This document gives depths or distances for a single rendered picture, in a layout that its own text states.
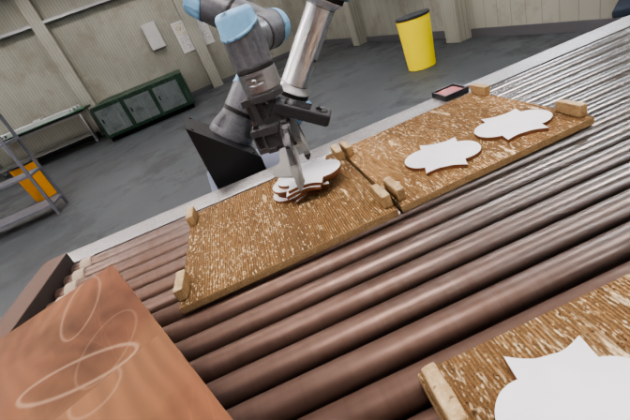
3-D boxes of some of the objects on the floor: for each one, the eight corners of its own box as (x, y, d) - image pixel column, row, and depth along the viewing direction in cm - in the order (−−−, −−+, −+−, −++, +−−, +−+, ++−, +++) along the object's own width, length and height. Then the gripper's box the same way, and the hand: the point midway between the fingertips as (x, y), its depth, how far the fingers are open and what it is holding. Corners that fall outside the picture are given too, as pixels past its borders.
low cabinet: (193, 97, 1030) (178, 68, 993) (197, 106, 860) (180, 72, 823) (121, 127, 991) (103, 99, 954) (111, 143, 821) (88, 110, 784)
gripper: (253, 85, 81) (285, 161, 90) (227, 114, 64) (270, 204, 73) (288, 74, 79) (318, 153, 88) (271, 99, 62) (309, 194, 71)
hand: (308, 173), depth 79 cm, fingers open, 14 cm apart
